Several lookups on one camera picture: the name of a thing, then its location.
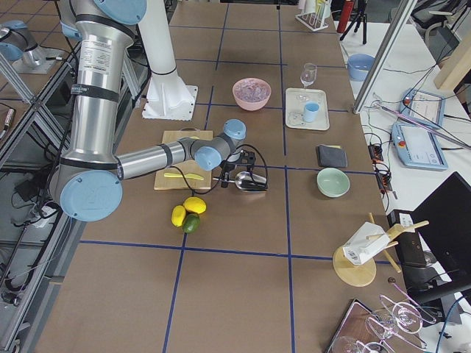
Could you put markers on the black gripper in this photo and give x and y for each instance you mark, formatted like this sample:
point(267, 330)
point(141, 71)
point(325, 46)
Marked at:
point(225, 172)

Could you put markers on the stainless steel ice scoop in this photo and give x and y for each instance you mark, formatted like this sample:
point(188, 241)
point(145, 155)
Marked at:
point(243, 182)

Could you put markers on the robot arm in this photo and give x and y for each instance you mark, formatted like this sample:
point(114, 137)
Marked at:
point(87, 181)
point(17, 43)

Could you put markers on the pile of clear ice cubes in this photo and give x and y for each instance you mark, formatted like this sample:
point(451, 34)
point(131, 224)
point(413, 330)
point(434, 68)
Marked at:
point(251, 91)

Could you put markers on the light blue plastic cup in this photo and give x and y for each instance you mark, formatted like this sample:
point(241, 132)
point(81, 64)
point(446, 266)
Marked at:
point(310, 111)

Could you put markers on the yellow plastic knife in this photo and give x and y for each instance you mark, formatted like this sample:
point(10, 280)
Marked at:
point(186, 176)

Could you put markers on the whole yellow lemon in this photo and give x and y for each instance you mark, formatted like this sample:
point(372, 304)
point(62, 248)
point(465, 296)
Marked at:
point(195, 204)

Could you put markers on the pink bowl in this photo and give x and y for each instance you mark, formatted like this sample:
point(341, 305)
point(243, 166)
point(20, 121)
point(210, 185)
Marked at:
point(251, 106)

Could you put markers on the green lime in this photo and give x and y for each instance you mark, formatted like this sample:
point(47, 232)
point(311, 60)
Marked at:
point(191, 223)

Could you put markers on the wooden cutting board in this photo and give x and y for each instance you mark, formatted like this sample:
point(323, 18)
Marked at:
point(188, 166)

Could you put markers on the cream bear serving tray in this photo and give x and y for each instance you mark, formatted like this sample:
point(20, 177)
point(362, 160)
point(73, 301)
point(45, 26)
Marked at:
point(296, 99)

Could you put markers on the grey folded cloth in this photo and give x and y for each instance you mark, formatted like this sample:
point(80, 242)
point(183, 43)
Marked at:
point(331, 158)

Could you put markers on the green bowl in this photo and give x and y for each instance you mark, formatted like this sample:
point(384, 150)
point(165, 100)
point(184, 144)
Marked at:
point(332, 182)

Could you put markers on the clear wine glass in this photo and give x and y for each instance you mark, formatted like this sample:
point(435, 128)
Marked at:
point(307, 78)

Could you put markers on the white carton on stand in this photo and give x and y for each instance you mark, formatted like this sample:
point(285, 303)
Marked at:
point(367, 241)

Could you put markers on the wooden round stand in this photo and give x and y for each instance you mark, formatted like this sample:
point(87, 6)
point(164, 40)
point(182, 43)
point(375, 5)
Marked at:
point(363, 275)

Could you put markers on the blue bowl at edge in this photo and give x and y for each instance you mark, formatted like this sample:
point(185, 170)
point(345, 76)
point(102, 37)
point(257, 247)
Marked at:
point(358, 66)

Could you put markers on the lower teach pendant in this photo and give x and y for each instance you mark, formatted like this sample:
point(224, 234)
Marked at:
point(417, 148)

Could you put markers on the teach pendant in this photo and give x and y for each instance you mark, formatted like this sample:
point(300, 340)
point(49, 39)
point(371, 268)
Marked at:
point(417, 148)
point(423, 107)

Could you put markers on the black tripod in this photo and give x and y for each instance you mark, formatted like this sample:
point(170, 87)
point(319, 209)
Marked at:
point(360, 19)

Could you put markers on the upper teach pendant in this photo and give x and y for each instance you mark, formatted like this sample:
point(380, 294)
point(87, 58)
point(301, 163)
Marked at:
point(423, 107)

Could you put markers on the hanging wine glasses rack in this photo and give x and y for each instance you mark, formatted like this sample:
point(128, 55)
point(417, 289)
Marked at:
point(395, 325)

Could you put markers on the wooden beam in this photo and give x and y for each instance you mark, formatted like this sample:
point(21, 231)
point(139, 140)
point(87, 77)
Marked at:
point(455, 67)

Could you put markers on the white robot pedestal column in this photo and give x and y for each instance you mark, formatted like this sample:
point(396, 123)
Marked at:
point(168, 97)

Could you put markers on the white wire rack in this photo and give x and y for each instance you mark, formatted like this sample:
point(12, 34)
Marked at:
point(313, 13)

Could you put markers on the aluminium frame post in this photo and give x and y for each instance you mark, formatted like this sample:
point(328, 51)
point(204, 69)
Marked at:
point(402, 15)

